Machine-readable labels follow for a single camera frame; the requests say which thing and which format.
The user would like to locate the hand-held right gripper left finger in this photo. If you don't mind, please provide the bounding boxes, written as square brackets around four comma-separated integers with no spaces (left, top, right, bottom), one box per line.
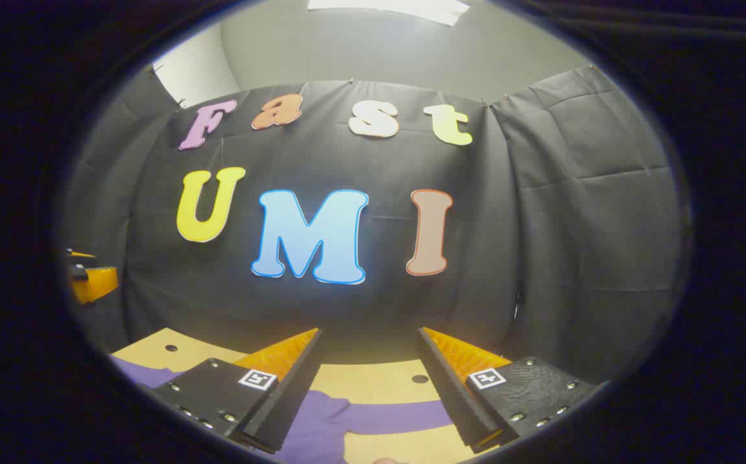
[151,327,327,454]

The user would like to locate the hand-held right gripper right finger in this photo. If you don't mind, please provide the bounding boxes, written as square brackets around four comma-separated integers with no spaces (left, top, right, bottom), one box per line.
[418,326,598,454]

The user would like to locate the purple knit cardigan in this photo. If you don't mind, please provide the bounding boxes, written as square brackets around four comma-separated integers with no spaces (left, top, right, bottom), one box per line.
[112,356,455,464]

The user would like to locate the black backdrop cloth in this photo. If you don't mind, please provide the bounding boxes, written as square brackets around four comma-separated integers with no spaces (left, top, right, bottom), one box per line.
[64,64,683,387]

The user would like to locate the white ceiling light panel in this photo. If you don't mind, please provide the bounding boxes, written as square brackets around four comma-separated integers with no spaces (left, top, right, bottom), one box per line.
[307,0,470,27]

